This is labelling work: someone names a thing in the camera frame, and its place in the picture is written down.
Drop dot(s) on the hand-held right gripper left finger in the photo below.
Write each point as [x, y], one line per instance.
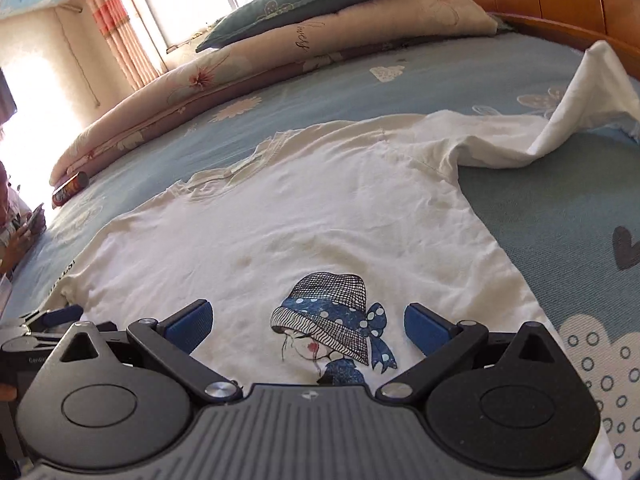
[192, 327]

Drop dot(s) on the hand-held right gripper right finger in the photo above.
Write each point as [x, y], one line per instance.
[425, 327]

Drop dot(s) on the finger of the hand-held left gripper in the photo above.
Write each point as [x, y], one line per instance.
[62, 315]

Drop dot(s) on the white printed t-shirt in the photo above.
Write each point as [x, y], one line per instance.
[300, 210]

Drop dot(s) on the plain white garment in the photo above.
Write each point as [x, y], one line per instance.
[595, 95]

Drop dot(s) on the dark smartphone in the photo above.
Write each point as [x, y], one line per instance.
[36, 218]

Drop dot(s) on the red snack can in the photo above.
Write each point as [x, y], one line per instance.
[70, 190]

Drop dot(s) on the blue floral bed sheet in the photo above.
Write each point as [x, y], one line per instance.
[550, 220]

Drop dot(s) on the pink floral quilt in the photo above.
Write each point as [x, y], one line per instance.
[300, 55]

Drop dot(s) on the striped pink curtain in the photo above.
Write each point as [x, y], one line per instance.
[115, 20]

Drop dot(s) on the teal pillow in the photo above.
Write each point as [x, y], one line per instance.
[310, 0]

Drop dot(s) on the black wall television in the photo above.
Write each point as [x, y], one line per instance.
[6, 95]

